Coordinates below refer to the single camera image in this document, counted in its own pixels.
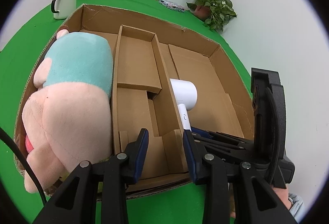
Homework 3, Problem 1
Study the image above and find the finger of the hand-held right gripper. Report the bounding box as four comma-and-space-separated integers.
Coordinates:
195, 139, 256, 166
191, 127, 255, 146

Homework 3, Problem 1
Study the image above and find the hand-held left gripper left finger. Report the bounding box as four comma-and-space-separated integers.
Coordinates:
33, 128, 149, 224

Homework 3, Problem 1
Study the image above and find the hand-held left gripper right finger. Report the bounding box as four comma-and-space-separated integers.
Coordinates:
182, 130, 296, 224

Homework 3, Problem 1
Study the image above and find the white hair dryer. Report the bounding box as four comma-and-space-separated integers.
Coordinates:
170, 79, 198, 132

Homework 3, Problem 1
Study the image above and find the large shallow cardboard box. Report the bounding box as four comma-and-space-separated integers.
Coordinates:
14, 3, 255, 200

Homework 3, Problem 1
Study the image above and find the long brown cardboard insert box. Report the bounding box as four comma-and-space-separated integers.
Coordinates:
112, 25, 191, 181

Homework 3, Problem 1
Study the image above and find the pink and teal plush toy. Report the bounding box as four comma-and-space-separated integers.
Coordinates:
15, 29, 115, 194

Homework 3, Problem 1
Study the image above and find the person's right forearm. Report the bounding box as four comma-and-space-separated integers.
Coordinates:
272, 185, 306, 223

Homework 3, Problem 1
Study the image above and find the small potted plant brown pot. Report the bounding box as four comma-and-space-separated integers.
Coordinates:
186, 0, 237, 34

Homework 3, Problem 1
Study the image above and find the patterned plastic packet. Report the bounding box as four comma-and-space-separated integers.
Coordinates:
159, 0, 186, 12

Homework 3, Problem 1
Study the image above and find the black cable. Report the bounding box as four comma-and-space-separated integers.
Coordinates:
0, 127, 48, 206

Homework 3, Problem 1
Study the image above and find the white mug with black handle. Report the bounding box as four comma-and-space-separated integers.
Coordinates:
51, 0, 78, 20

